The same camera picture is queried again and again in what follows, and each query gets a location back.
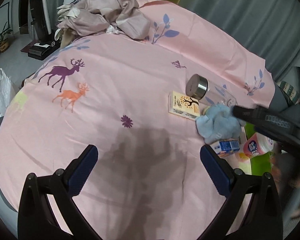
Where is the clear glass bottle steel cap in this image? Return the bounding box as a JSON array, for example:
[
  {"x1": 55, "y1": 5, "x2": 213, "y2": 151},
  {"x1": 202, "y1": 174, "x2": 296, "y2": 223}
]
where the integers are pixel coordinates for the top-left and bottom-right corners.
[{"x1": 186, "y1": 74, "x2": 237, "y2": 107}]

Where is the pink printed bed sheet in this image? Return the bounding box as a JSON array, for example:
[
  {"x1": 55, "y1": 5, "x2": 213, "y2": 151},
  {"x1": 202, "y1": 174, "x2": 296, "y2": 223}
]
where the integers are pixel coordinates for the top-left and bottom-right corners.
[{"x1": 0, "y1": 0, "x2": 275, "y2": 239}]

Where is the green cardboard box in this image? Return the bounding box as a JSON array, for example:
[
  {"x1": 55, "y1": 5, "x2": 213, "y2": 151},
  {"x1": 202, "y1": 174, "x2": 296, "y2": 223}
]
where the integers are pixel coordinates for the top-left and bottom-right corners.
[{"x1": 243, "y1": 123, "x2": 274, "y2": 176}]

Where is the pink gum canister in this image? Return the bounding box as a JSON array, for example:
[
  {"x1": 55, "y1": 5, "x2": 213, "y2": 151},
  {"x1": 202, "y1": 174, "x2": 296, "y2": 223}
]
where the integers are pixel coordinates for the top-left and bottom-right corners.
[{"x1": 236, "y1": 133, "x2": 275, "y2": 162}]

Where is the potted plant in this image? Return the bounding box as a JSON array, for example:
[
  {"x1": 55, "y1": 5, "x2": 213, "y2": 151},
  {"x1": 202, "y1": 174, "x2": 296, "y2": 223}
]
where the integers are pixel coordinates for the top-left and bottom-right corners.
[{"x1": 0, "y1": 21, "x2": 13, "y2": 53}]

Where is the striped pillow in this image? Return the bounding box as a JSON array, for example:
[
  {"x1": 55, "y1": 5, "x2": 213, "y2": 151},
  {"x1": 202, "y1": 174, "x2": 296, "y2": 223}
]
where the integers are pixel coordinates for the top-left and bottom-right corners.
[{"x1": 277, "y1": 81, "x2": 300, "y2": 106}]

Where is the blue snack box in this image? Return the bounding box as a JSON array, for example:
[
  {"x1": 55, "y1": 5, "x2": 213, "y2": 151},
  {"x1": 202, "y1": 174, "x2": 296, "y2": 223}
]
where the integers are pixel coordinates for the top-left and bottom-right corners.
[{"x1": 210, "y1": 140, "x2": 240, "y2": 158}]

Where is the crumpled beige fabric pile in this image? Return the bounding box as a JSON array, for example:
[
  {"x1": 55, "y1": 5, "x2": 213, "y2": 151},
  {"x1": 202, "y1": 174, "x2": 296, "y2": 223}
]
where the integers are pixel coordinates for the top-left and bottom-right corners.
[{"x1": 57, "y1": 0, "x2": 151, "y2": 40}]

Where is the light blue plush toy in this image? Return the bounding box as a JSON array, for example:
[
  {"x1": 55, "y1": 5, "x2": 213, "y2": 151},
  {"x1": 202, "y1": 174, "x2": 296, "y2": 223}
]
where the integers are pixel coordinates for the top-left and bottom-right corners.
[{"x1": 196, "y1": 103, "x2": 246, "y2": 144}]

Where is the yellow tree tissue pack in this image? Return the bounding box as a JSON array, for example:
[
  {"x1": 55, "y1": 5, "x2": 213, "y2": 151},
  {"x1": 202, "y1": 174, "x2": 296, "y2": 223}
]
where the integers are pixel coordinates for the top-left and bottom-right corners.
[{"x1": 168, "y1": 91, "x2": 200, "y2": 120}]

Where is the black floor appliance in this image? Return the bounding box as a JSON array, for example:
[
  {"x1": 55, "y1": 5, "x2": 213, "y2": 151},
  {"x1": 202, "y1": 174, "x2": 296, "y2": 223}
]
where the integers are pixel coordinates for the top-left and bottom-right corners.
[{"x1": 27, "y1": 0, "x2": 61, "y2": 61}]

